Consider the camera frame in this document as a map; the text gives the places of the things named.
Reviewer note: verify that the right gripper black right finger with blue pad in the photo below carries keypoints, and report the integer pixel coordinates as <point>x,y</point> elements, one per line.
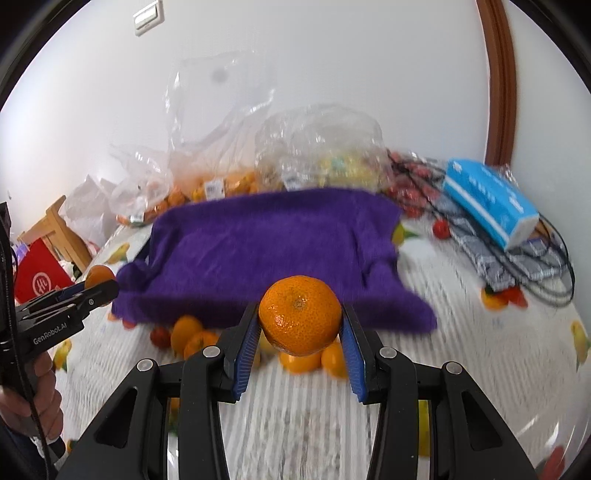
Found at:
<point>382,375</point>

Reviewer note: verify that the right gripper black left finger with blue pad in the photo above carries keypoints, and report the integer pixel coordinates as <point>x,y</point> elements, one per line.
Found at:
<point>217,374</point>

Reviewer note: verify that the large orange mandarin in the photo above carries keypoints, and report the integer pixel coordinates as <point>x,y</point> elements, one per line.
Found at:
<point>300,315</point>

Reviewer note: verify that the small orange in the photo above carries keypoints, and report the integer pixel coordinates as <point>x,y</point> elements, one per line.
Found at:
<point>98,274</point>

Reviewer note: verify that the bag of red fruits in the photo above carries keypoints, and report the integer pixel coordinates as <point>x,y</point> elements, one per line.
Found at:
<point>417,183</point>

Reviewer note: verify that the orange with stem on table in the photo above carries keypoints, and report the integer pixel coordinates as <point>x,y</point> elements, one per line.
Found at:
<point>198,342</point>

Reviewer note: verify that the orange on table left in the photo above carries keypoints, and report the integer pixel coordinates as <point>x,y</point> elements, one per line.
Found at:
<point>182,331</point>

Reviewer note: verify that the red paper bag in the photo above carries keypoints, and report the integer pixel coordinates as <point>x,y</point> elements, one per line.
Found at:
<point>39,273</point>

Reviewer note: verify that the small red fruit on table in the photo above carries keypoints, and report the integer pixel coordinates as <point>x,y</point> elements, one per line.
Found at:
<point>160,337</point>

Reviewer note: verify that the orange under gripper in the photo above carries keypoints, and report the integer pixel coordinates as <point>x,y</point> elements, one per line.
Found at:
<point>298,365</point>

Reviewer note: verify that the wooden chair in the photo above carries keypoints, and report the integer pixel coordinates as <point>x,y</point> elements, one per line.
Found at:
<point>62,242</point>

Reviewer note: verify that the purple fuzzy towel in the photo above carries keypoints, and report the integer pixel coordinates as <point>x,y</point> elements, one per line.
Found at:
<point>212,259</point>

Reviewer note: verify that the white plastic bag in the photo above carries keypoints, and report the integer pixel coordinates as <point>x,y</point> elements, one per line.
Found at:
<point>86,211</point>

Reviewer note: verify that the small red tomato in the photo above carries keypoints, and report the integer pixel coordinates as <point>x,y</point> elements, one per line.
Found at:
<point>441,229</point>

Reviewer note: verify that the silver patterned snack packets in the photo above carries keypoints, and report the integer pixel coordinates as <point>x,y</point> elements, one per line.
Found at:
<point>532,263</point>

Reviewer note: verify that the blue tissue pack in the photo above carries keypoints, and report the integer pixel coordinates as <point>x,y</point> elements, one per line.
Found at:
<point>497,205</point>

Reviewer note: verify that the clear plastic bag yellow snacks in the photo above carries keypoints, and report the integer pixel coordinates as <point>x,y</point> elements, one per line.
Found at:
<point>319,146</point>

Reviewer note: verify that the clear plastic bag with oranges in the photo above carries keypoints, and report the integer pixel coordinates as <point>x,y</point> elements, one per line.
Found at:
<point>214,107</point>

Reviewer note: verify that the white wall switch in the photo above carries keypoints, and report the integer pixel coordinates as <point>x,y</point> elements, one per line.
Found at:
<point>148,17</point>

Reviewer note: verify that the brown wooden door frame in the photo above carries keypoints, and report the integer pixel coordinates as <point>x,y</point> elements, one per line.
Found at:
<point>503,89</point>

